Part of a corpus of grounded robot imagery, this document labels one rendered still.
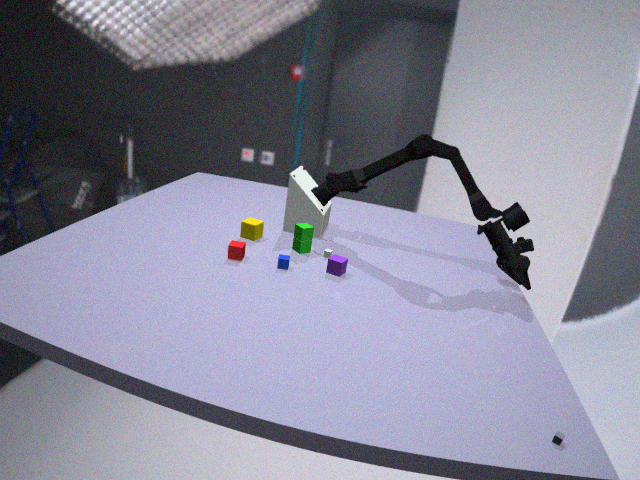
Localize blue block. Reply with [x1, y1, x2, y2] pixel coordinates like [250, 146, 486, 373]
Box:
[277, 254, 290, 270]

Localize red block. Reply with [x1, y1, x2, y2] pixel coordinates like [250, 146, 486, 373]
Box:
[228, 240, 246, 261]

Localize purple block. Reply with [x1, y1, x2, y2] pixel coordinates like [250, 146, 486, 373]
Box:
[326, 254, 348, 277]

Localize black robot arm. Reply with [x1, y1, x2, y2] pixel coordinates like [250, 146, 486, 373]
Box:
[311, 134, 534, 254]

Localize green block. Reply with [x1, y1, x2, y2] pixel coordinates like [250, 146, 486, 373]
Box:
[294, 223, 314, 241]
[292, 237, 312, 254]

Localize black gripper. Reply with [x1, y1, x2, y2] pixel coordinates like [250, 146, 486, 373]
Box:
[492, 235, 531, 290]

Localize yellow block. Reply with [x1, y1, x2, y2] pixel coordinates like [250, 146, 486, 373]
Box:
[240, 218, 264, 241]

